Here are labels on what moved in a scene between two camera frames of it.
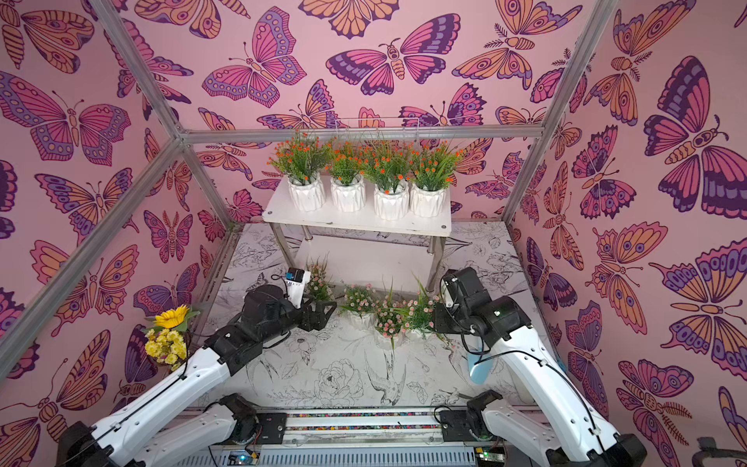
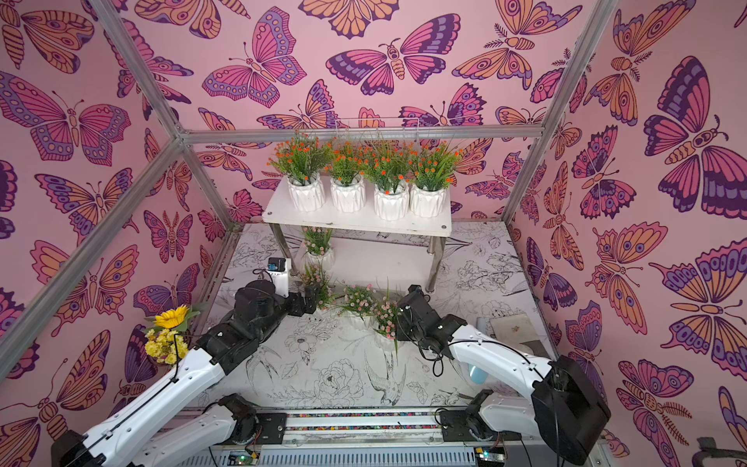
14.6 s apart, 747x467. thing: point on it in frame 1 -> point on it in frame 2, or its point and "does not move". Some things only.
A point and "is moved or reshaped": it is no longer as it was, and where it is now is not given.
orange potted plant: (430, 172) does not move
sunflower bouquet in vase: (167, 341) does not move
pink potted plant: (418, 314) is moved or reshaped
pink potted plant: (319, 289) -> (318, 255)
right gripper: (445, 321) -> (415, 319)
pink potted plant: (389, 332) does not move
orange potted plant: (388, 166) does not move
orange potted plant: (347, 183) does not move
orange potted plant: (301, 158) does not move
